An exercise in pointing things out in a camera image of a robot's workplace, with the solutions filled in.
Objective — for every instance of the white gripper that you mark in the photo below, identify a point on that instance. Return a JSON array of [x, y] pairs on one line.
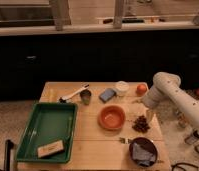
[[149, 115]]

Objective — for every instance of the dark grape bunch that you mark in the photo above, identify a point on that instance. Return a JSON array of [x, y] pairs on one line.
[[141, 125]]

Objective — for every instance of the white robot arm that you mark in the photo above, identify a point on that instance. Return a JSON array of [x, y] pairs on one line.
[[168, 85]]

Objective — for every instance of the orange fruit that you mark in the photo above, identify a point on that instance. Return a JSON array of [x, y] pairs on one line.
[[141, 89]]

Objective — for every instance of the white round container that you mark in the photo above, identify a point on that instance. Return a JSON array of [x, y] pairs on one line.
[[121, 88]]

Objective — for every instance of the orange bowl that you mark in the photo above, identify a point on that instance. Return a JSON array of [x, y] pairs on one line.
[[111, 117]]

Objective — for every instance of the dark bowl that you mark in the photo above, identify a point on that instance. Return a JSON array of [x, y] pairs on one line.
[[146, 144]]

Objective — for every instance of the grey cloth in bowl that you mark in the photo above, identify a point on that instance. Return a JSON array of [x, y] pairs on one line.
[[142, 156]]

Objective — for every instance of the blue sponge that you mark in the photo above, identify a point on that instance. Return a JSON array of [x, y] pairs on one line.
[[106, 95]]

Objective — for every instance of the small metal cup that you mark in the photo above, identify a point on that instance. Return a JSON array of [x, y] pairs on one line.
[[85, 96]]

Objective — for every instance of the wooden block brush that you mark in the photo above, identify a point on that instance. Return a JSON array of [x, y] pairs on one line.
[[50, 149]]

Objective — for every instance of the green plastic tray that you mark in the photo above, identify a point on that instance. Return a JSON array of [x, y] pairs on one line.
[[48, 123]]

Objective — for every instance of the black stand left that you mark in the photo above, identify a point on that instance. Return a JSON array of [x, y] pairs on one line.
[[9, 145]]

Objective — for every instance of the white handled brush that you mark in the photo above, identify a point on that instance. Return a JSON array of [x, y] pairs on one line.
[[69, 96]]

